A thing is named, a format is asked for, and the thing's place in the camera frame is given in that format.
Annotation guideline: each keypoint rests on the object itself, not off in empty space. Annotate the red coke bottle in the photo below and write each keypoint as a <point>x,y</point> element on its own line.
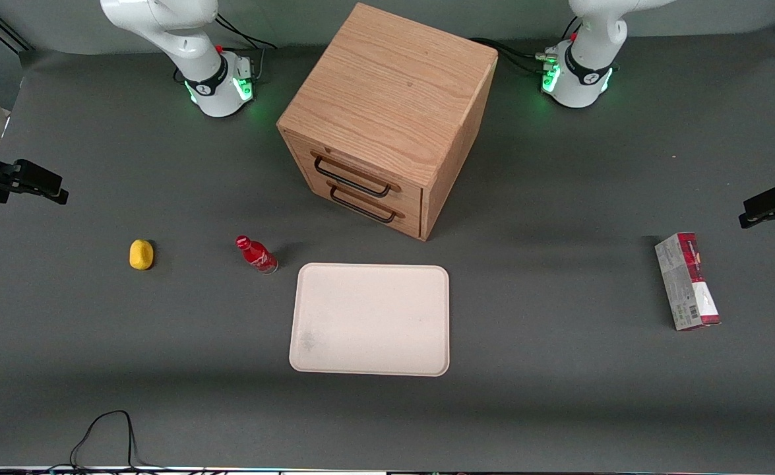
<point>259,257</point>

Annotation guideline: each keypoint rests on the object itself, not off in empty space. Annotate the wooden drawer front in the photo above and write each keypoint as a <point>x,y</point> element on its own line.
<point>408,198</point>
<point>411,224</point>

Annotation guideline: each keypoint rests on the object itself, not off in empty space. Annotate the aluminium frame rail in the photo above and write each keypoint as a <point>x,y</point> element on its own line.
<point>6,31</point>

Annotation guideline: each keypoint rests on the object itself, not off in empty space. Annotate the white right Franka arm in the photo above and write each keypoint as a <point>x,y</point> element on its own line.
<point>209,79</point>

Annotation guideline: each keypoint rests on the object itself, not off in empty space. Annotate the red and grey carton box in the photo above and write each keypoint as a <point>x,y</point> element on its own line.
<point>687,284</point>

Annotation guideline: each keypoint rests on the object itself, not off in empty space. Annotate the beige rectangular tray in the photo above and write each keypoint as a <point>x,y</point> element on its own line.
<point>371,320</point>

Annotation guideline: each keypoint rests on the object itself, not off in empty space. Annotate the wooden drawer cabinet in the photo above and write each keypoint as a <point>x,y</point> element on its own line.
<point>394,86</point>

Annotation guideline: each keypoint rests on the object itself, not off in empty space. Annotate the yellow lemon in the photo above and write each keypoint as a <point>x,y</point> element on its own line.
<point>141,255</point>

